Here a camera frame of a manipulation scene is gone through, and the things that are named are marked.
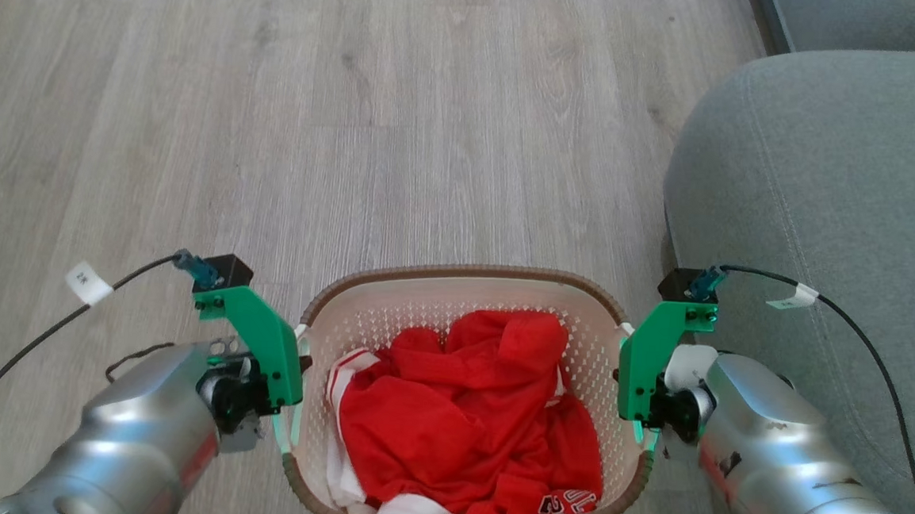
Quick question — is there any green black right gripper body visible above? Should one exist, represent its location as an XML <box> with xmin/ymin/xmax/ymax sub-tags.
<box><xmin>613</xmin><ymin>297</ymin><xmax>722</xmax><ymax>446</ymax></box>

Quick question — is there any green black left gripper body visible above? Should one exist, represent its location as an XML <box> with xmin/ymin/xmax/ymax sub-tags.
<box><xmin>185</xmin><ymin>282</ymin><xmax>312</xmax><ymax>440</ymax></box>

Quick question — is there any beige laundry basket brown rim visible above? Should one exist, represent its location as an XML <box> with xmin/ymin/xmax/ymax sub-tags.
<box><xmin>279</xmin><ymin>252</ymin><xmax>666</xmax><ymax>514</ymax></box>

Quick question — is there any red jersey garment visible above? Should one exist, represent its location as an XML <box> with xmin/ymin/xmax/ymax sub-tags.
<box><xmin>333</xmin><ymin>300</ymin><xmax>614</xmax><ymax>514</ymax></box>

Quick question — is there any grey fabric sofa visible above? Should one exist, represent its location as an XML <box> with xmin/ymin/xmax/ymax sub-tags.
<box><xmin>643</xmin><ymin>33</ymin><xmax>915</xmax><ymax>514</ymax></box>

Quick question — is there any thin dark wire loop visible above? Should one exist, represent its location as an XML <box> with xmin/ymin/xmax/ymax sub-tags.
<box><xmin>103</xmin><ymin>337</ymin><xmax>177</xmax><ymax>387</ymax></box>

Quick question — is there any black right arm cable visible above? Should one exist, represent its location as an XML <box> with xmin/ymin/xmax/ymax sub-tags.
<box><xmin>676</xmin><ymin>262</ymin><xmax>915</xmax><ymax>514</ymax></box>

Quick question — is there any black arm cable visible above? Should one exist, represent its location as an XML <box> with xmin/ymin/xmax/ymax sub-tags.
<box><xmin>0</xmin><ymin>239</ymin><xmax>224</xmax><ymax>481</ymax></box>
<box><xmin>676</xmin><ymin>262</ymin><xmax>915</xmax><ymax>514</ymax></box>

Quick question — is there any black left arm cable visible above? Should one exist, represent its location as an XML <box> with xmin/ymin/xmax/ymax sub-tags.
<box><xmin>0</xmin><ymin>239</ymin><xmax>224</xmax><ymax>481</ymax></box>

